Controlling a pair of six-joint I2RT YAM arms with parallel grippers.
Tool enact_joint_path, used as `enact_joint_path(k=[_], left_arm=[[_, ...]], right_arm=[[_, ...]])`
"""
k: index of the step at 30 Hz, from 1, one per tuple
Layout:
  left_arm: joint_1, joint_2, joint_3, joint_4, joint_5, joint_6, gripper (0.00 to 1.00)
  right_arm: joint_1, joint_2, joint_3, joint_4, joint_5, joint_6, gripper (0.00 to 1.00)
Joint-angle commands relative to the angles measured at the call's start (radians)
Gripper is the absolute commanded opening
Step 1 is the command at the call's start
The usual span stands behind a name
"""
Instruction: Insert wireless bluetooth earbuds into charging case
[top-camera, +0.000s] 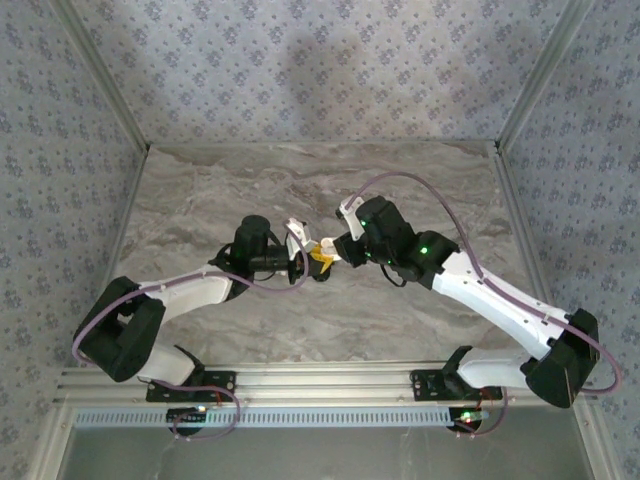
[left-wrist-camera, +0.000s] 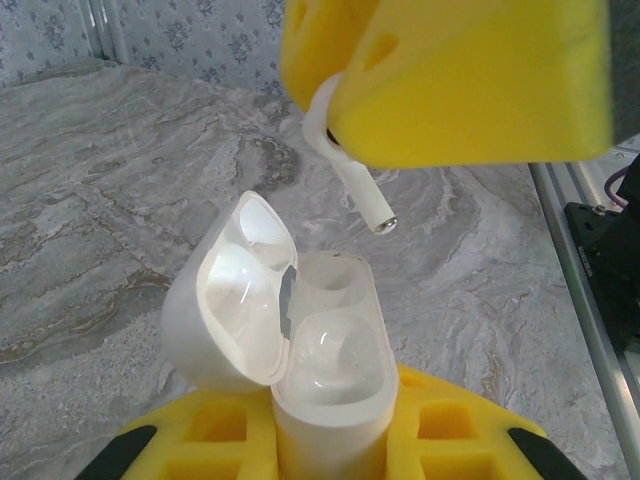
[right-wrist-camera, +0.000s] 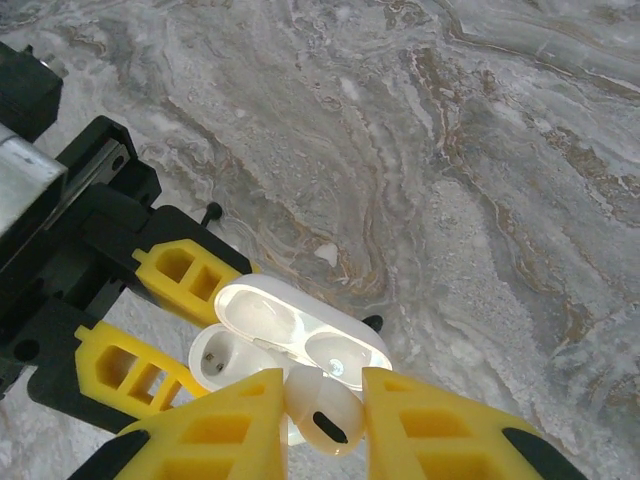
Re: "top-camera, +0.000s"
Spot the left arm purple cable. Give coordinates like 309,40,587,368
72,222,314,444

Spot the aluminium side rail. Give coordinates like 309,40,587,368
77,144,151,369
492,142,574,365

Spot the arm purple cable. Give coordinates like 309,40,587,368
72,222,314,444
349,171,625,441

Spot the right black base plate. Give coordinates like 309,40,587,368
409,368,504,402

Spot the aluminium mounting rail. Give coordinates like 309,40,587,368
54,364,600,406

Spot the aluminium frame post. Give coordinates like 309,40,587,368
494,0,597,151
49,0,152,151

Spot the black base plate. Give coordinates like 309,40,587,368
409,368,504,402
145,370,237,404

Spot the black controller board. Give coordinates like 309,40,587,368
166,406,209,436
446,407,490,435

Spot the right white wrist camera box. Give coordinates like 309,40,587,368
335,196,370,242

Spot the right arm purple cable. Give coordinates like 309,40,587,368
349,171,625,441

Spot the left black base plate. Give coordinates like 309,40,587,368
145,370,237,404

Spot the thin aluminium edge strip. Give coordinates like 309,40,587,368
148,140,497,148

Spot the aluminium frame leg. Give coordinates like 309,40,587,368
572,402,624,480
29,404,76,480

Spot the grey slotted cable duct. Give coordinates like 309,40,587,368
73,405,494,430

